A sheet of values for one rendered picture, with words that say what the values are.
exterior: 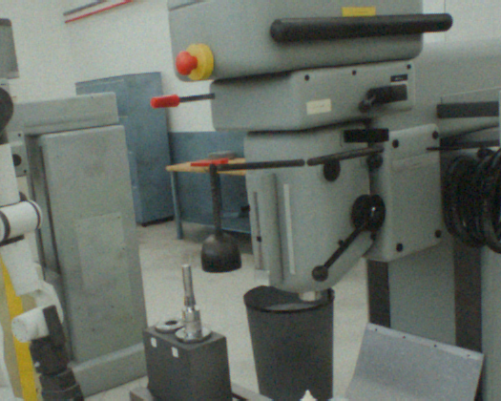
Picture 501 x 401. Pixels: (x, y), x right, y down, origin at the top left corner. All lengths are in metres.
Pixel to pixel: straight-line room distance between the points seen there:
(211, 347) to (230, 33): 0.83
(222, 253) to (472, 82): 0.71
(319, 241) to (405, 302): 0.53
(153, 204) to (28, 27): 3.80
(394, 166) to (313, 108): 0.25
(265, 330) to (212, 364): 1.67
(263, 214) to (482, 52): 0.65
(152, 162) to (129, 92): 0.97
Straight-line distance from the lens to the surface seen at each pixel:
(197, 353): 1.61
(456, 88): 1.50
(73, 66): 11.11
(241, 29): 1.07
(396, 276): 1.69
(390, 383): 1.72
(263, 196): 1.20
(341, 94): 1.19
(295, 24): 1.05
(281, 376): 3.39
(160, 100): 1.19
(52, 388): 1.69
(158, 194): 8.71
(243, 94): 1.20
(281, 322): 3.25
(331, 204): 1.22
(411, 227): 1.38
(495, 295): 1.58
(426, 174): 1.40
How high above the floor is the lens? 1.71
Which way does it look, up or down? 12 degrees down
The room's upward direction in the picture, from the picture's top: 6 degrees counter-clockwise
